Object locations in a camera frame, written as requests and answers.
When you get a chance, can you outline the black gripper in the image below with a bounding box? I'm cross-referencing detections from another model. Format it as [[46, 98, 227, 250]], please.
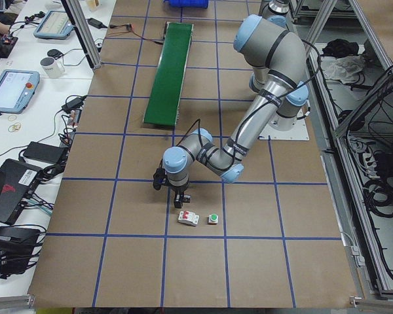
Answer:
[[172, 183, 191, 209]]

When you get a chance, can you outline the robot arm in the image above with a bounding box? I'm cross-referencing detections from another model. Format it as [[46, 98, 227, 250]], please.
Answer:
[[153, 14, 307, 208], [259, 0, 290, 28]]

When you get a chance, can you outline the white red circuit breaker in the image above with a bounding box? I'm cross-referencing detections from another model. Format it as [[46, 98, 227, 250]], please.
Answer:
[[178, 211, 199, 226]]

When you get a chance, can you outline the green conveyor belt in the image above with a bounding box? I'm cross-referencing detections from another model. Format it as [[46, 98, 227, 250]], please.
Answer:
[[143, 22, 193, 127]]

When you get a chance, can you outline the black power adapter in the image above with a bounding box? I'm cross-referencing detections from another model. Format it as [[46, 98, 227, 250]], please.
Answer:
[[62, 96, 86, 113]]

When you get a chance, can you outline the black laptop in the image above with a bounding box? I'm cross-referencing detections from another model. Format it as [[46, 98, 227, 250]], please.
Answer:
[[0, 158, 42, 225]]

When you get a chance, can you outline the white mug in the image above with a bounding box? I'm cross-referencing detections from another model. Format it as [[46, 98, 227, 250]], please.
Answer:
[[40, 57, 65, 79]]

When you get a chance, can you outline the black computer mouse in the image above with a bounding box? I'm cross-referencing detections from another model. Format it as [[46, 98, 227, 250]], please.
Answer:
[[47, 49, 64, 60]]

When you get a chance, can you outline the blue plastic bin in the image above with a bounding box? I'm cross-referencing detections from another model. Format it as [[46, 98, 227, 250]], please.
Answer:
[[166, 0, 209, 9]]

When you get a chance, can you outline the near teach pendant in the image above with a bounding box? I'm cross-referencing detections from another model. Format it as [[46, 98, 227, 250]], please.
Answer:
[[0, 69, 40, 114]]

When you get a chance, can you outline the teach pendant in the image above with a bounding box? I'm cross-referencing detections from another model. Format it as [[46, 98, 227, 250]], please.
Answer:
[[33, 10, 73, 40], [0, 69, 40, 114]]

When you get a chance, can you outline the far teach pendant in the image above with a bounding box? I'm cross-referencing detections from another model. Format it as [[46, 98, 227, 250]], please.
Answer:
[[33, 10, 73, 40]]

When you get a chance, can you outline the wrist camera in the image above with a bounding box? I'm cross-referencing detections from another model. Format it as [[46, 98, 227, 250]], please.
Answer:
[[153, 167, 168, 190]]

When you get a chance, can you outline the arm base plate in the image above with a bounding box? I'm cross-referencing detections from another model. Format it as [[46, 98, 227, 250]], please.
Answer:
[[258, 114, 310, 141]]

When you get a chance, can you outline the red black wire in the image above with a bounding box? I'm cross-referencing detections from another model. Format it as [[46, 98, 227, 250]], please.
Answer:
[[108, 23, 164, 45]]

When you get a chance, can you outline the aluminium frame post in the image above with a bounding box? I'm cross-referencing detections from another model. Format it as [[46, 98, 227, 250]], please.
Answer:
[[62, 0, 102, 71]]

